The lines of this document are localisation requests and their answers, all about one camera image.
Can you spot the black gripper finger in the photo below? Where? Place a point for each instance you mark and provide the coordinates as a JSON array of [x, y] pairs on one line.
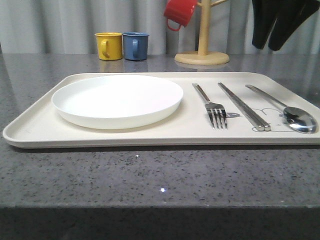
[[265, 13], [291, 15]]

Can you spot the silver metal chopstick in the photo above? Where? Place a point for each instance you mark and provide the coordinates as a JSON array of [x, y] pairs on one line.
[[240, 107], [246, 107]]

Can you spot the silver metal spoon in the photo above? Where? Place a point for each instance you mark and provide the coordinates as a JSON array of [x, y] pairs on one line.
[[297, 119]]

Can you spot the silver metal fork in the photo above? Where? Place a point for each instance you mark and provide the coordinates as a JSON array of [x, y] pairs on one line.
[[216, 112]]

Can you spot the white round plate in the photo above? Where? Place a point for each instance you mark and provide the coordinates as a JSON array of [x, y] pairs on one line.
[[117, 101]]

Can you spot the wooden mug tree stand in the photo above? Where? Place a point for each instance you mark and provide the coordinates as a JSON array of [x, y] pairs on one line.
[[203, 56]]

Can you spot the red enamel mug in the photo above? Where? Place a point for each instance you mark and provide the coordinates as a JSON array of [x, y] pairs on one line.
[[180, 12]]

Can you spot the cream rabbit serving tray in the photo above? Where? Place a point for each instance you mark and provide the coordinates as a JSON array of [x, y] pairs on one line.
[[40, 126]]

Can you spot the blue enamel mug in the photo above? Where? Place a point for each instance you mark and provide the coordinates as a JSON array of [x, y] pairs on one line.
[[135, 45]]

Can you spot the yellow enamel mug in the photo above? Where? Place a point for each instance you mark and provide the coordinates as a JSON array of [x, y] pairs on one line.
[[109, 45]]

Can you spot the grey curtain backdrop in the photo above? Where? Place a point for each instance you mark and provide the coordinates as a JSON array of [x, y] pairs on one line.
[[69, 26]]

